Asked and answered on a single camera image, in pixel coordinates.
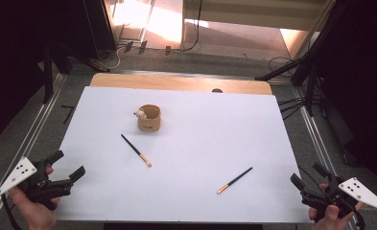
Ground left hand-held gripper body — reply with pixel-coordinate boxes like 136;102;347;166
0;156;74;211

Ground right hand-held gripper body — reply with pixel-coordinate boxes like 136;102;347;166
300;173;377;224

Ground black brush with copper ferrule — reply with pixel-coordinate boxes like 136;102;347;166
216;166;254;196
120;133;153;169

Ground round wooden brush holder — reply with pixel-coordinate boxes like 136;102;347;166
133;103;162;132

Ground person's left hand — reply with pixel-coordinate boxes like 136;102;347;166
9;167;60;230

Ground person's right hand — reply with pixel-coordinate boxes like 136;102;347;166
308;183;365;230

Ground black metal stand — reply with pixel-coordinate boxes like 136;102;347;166
41;39;111;104

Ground black tripod stand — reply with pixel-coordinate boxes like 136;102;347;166
254;0;347;118

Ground white table mat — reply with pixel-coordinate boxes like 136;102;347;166
50;85;315;224

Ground wooden table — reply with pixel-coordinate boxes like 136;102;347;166
89;72;273;96

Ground beige cabinet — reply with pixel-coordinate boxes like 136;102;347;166
181;0;329;33

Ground right hand-held gripper cable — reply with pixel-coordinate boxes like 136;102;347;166
348;204;366;230

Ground hand-held gripper cable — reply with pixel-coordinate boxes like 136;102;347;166
348;204;366;230
0;194;21;230

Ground aluminium floor rail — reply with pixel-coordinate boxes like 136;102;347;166
0;72;69;221
292;86;362;230

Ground left hand-held gripper cable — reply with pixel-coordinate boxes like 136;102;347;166
0;194;21;230

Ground bundle of black cables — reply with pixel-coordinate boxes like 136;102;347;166
277;96;306;121

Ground looped black floor cable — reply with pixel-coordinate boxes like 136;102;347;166
267;56;295;77

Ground white floor cable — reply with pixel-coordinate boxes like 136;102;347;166
99;44;127;70

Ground black hanging cable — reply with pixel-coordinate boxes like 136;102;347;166
181;0;203;53

